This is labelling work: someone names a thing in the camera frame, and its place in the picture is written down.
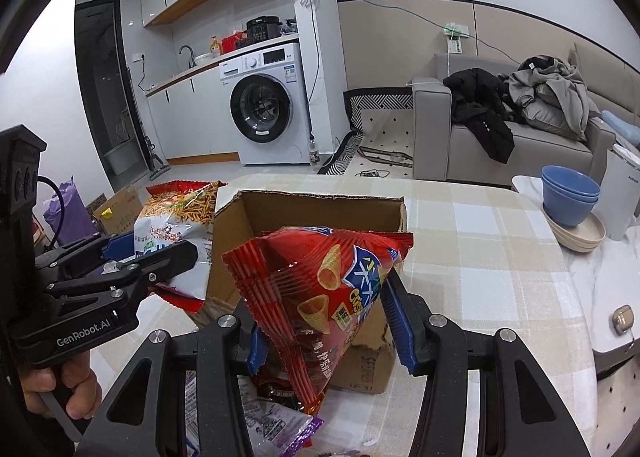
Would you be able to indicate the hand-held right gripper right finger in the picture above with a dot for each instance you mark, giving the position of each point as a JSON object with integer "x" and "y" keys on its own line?
{"x": 400, "y": 327}

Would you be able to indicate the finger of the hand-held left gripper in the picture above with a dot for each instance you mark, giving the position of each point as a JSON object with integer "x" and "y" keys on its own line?
{"x": 170, "y": 257}
{"x": 117, "y": 247}

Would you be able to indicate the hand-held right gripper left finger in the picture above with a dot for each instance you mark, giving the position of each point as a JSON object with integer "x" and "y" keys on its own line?
{"x": 257, "y": 352}

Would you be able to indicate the red dark printed snack packet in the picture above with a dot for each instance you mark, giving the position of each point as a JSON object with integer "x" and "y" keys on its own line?
{"x": 272, "y": 389}

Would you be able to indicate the red white noodle snack bag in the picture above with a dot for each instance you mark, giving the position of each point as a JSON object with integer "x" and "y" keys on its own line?
{"x": 175, "y": 207}

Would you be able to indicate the red cone snack bag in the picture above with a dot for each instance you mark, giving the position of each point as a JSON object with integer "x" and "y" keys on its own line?
{"x": 310, "y": 262}

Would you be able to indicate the large cardboard box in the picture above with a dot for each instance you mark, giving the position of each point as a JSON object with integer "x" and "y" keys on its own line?
{"x": 310, "y": 209}

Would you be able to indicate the person's left hand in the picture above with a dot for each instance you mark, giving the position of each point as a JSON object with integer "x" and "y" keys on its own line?
{"x": 80, "y": 387}

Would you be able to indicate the small brown cardboard box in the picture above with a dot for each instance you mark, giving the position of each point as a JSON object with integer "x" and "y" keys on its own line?
{"x": 120, "y": 212}

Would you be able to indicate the purple plastic bag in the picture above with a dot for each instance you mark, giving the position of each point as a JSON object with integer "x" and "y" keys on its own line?
{"x": 70, "y": 212}

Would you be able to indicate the white blue printed packet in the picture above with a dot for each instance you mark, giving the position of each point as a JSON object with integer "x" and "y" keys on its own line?
{"x": 192, "y": 402}

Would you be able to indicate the white purple snack packet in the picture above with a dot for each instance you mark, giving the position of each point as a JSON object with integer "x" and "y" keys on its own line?
{"x": 285, "y": 432}

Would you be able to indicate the grey stick vacuum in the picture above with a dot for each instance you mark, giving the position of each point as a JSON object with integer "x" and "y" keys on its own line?
{"x": 157, "y": 164}

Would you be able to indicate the beige checked tablecloth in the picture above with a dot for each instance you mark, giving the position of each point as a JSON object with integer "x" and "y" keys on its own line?
{"x": 475, "y": 257}

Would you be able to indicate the white base cabinet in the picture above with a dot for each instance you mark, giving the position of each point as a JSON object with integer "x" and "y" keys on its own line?
{"x": 200, "y": 112}

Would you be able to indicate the dark glass door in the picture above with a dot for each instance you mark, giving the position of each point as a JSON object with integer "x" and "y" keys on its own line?
{"x": 100, "y": 87}

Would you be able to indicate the plastic drink bottle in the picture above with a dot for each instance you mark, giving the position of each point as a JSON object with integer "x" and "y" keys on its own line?
{"x": 314, "y": 154}

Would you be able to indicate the beige plate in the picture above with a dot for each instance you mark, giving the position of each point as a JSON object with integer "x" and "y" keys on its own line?
{"x": 580, "y": 247}

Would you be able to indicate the white bowl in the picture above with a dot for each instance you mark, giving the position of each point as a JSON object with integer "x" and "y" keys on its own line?
{"x": 203, "y": 58}

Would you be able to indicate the blue bowl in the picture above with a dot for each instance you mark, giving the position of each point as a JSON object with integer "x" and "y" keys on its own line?
{"x": 570, "y": 179}
{"x": 567, "y": 212}

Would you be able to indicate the metal faucet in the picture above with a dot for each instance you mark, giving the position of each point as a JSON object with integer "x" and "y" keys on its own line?
{"x": 189, "y": 54}

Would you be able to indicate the black white patterned rug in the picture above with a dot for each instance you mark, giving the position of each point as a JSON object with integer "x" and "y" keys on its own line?
{"x": 385, "y": 117}

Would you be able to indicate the white washing machine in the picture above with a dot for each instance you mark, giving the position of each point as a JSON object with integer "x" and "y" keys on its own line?
{"x": 295, "y": 87}

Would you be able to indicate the yellow bottle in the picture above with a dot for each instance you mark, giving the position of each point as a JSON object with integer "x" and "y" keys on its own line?
{"x": 215, "y": 48}

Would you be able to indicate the white small bowls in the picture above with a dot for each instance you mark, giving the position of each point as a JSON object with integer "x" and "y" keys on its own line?
{"x": 592, "y": 229}

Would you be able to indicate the grey sofa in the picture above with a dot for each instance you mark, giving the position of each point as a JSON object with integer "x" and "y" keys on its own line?
{"x": 540, "y": 157}

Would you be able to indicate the beige earbuds case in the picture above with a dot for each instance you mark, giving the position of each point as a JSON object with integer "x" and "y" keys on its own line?
{"x": 621, "y": 319}

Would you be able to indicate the red box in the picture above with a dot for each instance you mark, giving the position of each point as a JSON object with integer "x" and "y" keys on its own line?
{"x": 234, "y": 43}

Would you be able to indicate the black jacket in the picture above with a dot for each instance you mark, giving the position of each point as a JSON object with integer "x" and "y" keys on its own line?
{"x": 480, "y": 102}

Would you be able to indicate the black pressure cooker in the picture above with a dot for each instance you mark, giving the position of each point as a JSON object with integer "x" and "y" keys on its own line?
{"x": 262, "y": 29}

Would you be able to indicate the dark plastic bag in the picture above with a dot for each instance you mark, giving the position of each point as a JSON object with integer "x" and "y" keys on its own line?
{"x": 289, "y": 28}

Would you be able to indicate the grey clothes pile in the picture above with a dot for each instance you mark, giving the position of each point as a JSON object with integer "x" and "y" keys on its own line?
{"x": 555, "y": 97}

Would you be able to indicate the white wall socket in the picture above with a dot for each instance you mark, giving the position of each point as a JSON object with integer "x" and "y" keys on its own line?
{"x": 455, "y": 32}

